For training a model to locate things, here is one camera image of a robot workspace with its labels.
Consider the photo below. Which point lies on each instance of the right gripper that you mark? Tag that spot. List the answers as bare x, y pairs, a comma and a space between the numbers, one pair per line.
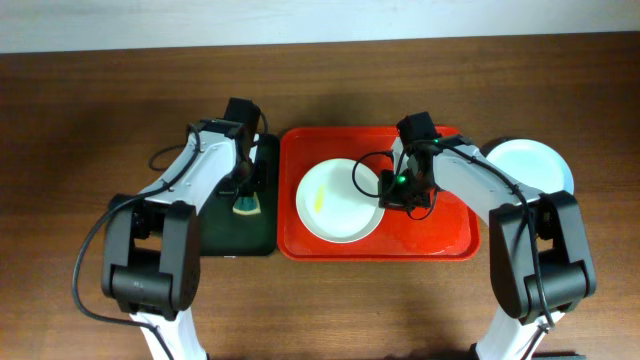
390, 200

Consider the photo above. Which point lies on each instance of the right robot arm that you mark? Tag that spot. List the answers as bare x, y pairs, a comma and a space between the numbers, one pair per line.
540, 262

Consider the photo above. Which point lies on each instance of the white plate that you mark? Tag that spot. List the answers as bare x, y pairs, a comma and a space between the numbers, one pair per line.
333, 201

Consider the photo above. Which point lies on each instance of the light blue plate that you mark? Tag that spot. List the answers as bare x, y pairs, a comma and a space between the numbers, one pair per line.
530, 162

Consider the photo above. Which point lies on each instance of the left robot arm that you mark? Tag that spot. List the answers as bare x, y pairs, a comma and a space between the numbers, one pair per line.
151, 263

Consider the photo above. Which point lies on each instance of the red plastic tray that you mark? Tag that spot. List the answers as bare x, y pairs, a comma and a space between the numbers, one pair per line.
451, 233

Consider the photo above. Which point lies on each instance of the green and yellow sponge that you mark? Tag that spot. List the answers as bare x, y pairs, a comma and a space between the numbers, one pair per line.
247, 206

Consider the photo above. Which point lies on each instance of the black plastic tray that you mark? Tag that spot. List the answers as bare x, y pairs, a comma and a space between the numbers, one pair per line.
225, 233

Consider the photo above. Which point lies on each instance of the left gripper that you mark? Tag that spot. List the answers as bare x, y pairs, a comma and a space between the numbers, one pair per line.
253, 186

